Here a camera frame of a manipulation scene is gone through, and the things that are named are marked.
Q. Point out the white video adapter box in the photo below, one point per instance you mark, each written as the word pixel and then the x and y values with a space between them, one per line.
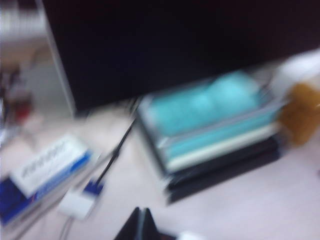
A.
pixel 77 205

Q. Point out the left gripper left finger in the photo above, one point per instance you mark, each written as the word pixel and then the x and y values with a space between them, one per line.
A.
pixel 131 227

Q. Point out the black AOC monitor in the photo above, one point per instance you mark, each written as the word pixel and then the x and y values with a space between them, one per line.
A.
pixel 175 45

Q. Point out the blue VGA connector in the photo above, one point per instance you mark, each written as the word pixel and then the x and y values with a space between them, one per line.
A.
pixel 93 190

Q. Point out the teal monitor stand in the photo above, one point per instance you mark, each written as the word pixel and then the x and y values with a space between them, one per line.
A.
pixel 205 105

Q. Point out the teal white book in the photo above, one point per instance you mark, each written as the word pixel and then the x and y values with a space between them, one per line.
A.
pixel 220 147

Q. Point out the blue white medicine box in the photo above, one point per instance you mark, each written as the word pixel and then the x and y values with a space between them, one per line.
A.
pixel 45 172

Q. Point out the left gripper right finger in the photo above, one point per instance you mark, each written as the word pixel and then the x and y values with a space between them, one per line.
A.
pixel 150 228

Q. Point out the yellow tin box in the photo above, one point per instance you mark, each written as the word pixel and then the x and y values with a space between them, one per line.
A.
pixel 300 115

